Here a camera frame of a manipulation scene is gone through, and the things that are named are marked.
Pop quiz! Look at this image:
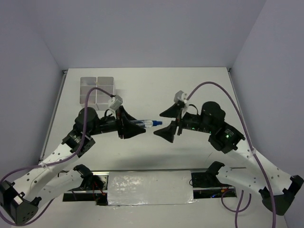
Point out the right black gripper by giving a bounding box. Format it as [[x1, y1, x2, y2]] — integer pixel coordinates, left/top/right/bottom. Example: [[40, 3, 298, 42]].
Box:
[[153, 102, 213, 142]]

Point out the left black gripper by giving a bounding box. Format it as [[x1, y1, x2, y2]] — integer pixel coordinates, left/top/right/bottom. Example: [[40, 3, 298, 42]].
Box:
[[88, 105, 146, 139]]

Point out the clear glue bottle blue cap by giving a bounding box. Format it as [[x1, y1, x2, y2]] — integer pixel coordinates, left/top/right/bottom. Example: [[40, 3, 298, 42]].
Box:
[[133, 119, 163, 129]]

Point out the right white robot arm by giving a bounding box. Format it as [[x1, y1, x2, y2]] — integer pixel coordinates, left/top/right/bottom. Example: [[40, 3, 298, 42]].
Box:
[[154, 101, 304, 216]]

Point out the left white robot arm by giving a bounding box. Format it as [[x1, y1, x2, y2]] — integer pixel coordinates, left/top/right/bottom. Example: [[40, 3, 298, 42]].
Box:
[[0, 106, 146, 227]]

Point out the right white divided container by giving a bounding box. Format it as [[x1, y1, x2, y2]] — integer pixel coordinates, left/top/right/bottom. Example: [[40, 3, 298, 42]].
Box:
[[96, 76, 116, 111]]

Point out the white divided container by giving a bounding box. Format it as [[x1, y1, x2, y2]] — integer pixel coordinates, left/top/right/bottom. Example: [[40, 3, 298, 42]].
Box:
[[79, 77, 97, 110], [96, 76, 116, 111]]

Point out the left white divided container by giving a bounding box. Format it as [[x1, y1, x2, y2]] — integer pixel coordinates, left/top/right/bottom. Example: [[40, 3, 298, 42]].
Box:
[[79, 77, 97, 110]]

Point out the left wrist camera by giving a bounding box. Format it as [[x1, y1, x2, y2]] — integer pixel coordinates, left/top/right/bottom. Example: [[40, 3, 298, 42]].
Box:
[[108, 95, 123, 112]]

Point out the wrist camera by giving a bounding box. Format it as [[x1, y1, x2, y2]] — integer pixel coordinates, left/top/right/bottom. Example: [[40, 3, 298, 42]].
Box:
[[174, 90, 189, 110], [108, 95, 123, 112]]

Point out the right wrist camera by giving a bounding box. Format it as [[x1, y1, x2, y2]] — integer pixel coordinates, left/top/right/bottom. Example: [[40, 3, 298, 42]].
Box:
[[174, 90, 189, 110]]

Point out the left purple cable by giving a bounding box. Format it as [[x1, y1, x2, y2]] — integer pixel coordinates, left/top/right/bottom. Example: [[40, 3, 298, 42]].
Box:
[[0, 87, 114, 226]]

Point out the purple cable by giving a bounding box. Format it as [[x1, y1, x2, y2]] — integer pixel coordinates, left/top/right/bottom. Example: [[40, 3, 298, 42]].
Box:
[[0, 87, 114, 226], [186, 82, 277, 228]]

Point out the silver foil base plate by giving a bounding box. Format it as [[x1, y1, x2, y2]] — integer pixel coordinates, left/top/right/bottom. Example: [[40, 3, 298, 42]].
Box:
[[107, 171, 195, 206]]

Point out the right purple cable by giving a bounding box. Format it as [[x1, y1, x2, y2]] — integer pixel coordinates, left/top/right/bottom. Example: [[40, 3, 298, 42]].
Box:
[[186, 82, 277, 228]]

